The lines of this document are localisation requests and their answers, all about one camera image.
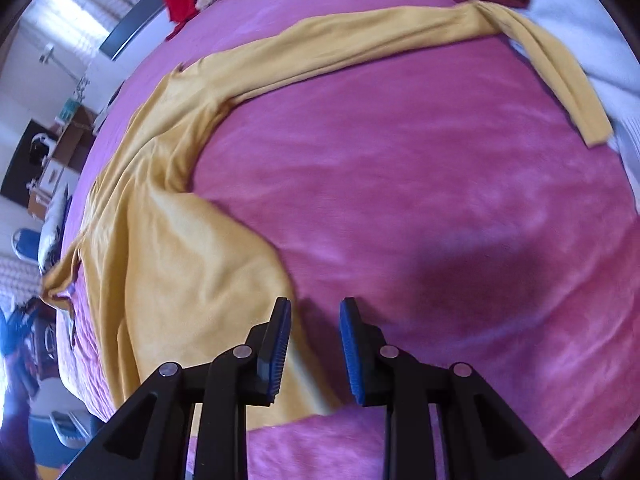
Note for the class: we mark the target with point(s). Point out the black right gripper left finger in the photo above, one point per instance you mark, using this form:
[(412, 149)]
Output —
[(149, 436)]

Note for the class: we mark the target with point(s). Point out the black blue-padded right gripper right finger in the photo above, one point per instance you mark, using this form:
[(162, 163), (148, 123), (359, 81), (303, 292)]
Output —
[(437, 420)]

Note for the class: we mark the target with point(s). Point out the yellow knit sweater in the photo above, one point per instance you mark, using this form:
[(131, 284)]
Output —
[(171, 278)]

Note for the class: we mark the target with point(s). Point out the blue chair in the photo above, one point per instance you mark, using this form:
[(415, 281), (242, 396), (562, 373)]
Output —
[(25, 244)]

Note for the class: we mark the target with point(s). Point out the white drawer cabinet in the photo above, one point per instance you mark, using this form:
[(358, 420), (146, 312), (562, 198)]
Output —
[(54, 176)]

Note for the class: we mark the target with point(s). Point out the black monitor screen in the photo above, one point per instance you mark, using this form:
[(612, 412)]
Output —
[(26, 162)]

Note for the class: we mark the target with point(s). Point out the wooden desk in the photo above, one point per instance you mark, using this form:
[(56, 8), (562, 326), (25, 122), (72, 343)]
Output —
[(76, 140)]

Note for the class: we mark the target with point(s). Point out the white sheet at bedside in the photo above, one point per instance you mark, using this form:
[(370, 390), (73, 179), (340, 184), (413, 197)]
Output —
[(589, 32)]

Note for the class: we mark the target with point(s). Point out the grey headboard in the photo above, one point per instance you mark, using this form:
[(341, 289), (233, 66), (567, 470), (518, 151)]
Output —
[(131, 24)]

